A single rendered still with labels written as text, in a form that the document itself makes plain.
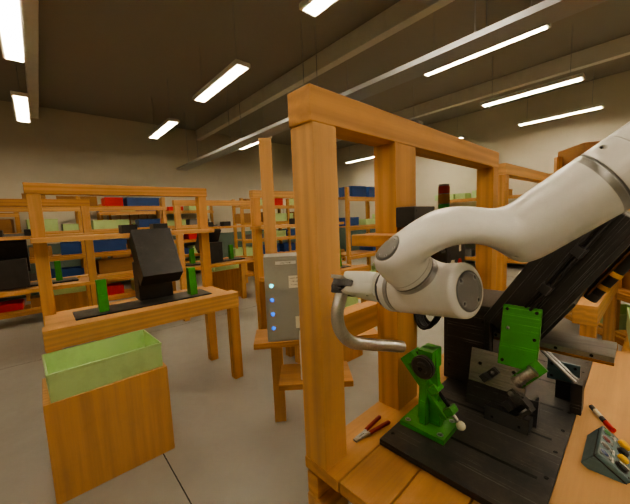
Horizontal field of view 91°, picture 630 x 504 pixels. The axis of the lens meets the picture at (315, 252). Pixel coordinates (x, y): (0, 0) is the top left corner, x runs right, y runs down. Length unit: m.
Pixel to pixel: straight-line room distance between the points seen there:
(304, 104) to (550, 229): 0.62
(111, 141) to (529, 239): 10.52
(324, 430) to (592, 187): 0.83
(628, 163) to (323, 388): 0.77
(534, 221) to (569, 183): 0.06
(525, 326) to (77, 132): 10.40
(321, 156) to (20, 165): 9.81
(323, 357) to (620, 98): 10.05
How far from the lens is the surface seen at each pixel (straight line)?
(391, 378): 1.28
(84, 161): 10.49
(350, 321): 1.10
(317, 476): 1.15
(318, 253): 0.82
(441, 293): 0.49
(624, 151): 0.53
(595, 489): 1.20
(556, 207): 0.51
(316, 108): 0.87
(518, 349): 1.31
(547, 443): 1.30
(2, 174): 10.38
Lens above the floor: 1.60
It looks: 6 degrees down
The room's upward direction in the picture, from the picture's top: 2 degrees counter-clockwise
